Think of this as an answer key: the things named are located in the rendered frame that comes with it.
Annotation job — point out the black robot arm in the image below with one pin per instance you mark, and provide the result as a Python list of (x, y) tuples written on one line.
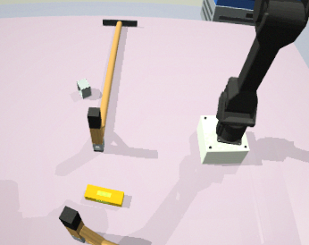
[(278, 23)]

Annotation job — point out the yellow rectangular block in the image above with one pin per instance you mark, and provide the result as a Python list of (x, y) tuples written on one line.
[(103, 195)]

